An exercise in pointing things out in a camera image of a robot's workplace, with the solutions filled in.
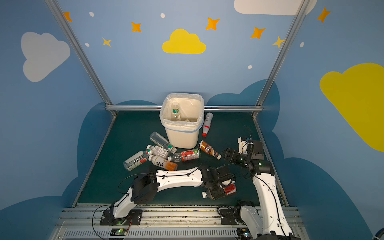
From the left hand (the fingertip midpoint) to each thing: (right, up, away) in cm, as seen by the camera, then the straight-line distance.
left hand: (222, 191), depth 79 cm
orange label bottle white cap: (-34, +13, +10) cm, 37 cm away
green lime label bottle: (0, +9, -11) cm, 14 cm away
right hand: (+5, +20, 0) cm, 21 cm away
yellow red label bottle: (-4, +3, -8) cm, 10 cm away
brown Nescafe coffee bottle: (-6, +20, +17) cm, 27 cm away
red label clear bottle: (-21, +17, +12) cm, 29 cm away
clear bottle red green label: (-52, +13, +18) cm, 56 cm away
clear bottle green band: (-27, +42, +18) cm, 54 cm away
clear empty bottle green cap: (-41, +27, +23) cm, 54 cm away
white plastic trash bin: (-23, +42, +25) cm, 54 cm away
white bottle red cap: (-5, +37, +28) cm, 47 cm away
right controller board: (+9, -18, -7) cm, 21 cm away
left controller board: (-52, -17, -8) cm, 55 cm away
